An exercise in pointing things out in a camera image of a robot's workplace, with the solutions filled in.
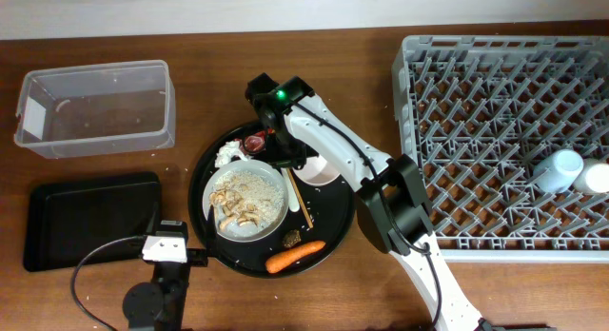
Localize grey plate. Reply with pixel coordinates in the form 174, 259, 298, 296
202, 160, 288, 243

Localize black rectangular tray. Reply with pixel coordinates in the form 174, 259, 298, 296
23, 172, 162, 272

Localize grey dishwasher rack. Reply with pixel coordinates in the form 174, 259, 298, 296
391, 35, 608, 263

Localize round black tray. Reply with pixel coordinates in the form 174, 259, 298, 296
188, 122, 355, 279

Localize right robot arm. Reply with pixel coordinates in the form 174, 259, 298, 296
245, 73, 491, 330

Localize crumpled white tissue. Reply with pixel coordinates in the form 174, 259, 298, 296
214, 139, 252, 168

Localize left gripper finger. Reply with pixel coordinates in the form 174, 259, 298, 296
205, 205, 218, 255
146, 202, 159, 235

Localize white plastic fork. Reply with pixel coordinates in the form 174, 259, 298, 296
281, 168, 301, 212

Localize red snack wrapper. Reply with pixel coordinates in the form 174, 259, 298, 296
241, 128, 275, 155

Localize pink bowl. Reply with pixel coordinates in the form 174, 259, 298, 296
293, 155, 340, 186

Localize wooden chopstick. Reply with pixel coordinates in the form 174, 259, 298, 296
286, 169, 314, 229

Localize white cup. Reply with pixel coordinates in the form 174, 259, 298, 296
573, 159, 609, 194

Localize rice and peanut shells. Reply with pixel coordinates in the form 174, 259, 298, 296
208, 171, 285, 231

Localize orange carrot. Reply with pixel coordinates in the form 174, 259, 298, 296
265, 241, 325, 274

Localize brown walnut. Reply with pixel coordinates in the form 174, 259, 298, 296
282, 229, 302, 249

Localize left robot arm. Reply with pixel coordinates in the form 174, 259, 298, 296
122, 204, 217, 331

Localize clear plastic bin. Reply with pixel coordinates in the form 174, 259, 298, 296
13, 60, 176, 159

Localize light blue cup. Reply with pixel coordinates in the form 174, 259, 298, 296
533, 149, 583, 193

